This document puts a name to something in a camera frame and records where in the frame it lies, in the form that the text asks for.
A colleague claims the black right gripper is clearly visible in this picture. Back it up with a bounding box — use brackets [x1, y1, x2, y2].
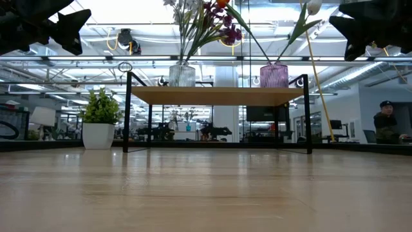
[328, 0, 412, 63]

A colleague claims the white artificial tulip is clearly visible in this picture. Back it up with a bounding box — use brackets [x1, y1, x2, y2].
[276, 0, 324, 64]

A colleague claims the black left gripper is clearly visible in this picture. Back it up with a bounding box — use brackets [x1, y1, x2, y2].
[0, 0, 92, 56]

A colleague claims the green plant in white pot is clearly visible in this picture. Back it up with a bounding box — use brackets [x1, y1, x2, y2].
[78, 87, 124, 150]

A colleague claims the black round ceiling device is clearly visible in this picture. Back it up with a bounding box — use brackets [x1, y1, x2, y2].
[116, 28, 143, 56]

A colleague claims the person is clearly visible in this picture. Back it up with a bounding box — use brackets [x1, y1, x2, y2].
[373, 100, 411, 145]

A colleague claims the small black ring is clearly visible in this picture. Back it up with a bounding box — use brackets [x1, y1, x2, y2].
[117, 61, 133, 73]

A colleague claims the black aluminium table frame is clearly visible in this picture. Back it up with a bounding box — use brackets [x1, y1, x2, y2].
[0, 139, 412, 157]

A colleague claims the pale grey artificial flower bunch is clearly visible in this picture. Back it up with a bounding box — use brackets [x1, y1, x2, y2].
[162, 0, 209, 64]

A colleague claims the white box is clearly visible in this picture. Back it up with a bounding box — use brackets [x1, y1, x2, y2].
[30, 106, 57, 128]

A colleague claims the clear ribbed glass vase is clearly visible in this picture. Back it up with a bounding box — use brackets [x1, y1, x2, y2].
[168, 61, 196, 88]

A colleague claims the purple artificial flower bunch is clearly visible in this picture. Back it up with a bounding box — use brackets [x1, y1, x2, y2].
[185, 0, 243, 64]

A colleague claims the yellow hanging cable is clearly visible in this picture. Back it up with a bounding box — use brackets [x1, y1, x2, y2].
[298, 0, 336, 143]

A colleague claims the wooden shelf with black legs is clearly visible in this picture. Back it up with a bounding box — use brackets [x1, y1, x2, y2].
[122, 71, 314, 155]

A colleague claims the black curved tube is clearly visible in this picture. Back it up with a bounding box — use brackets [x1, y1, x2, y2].
[0, 120, 17, 140]

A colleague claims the orange artificial tulip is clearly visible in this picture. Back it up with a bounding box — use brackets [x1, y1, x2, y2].
[215, 0, 273, 64]

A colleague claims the purple ribbed glass vase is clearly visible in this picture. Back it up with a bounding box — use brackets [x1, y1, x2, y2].
[259, 62, 290, 89]

